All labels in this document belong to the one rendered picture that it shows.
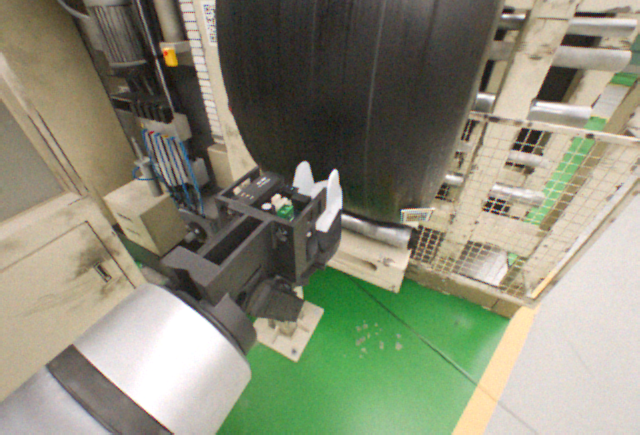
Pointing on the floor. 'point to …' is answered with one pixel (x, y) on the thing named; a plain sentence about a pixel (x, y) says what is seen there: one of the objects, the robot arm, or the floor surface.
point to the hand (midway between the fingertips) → (329, 191)
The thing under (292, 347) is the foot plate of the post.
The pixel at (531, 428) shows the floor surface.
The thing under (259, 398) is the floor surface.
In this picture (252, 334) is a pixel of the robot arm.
